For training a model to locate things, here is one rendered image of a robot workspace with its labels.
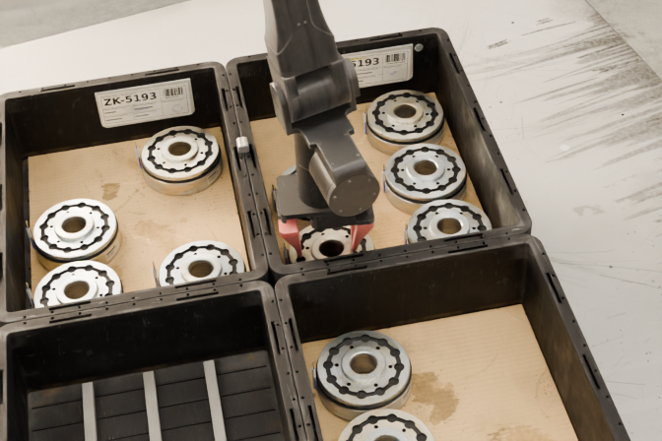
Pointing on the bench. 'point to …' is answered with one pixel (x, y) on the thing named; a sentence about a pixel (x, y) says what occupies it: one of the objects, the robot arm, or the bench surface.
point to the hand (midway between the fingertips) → (326, 246)
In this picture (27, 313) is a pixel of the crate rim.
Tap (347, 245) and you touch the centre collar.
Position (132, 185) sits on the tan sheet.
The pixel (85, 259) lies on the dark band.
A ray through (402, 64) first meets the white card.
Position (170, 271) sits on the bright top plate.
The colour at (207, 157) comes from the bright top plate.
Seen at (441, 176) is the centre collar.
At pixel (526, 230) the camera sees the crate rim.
